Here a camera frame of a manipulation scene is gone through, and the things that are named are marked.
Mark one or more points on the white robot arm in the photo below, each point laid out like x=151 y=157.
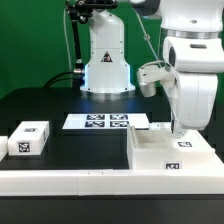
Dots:
x=139 y=43

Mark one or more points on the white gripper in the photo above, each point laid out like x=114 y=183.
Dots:
x=192 y=99

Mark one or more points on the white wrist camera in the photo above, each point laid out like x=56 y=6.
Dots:
x=151 y=72

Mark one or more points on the white cabinet body box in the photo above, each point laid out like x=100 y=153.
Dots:
x=150 y=149

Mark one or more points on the white base tag plate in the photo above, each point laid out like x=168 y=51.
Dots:
x=106 y=121

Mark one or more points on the white L-shaped obstacle fence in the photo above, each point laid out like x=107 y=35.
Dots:
x=209 y=179

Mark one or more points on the white cabinet top block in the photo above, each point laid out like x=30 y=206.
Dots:
x=29 y=138

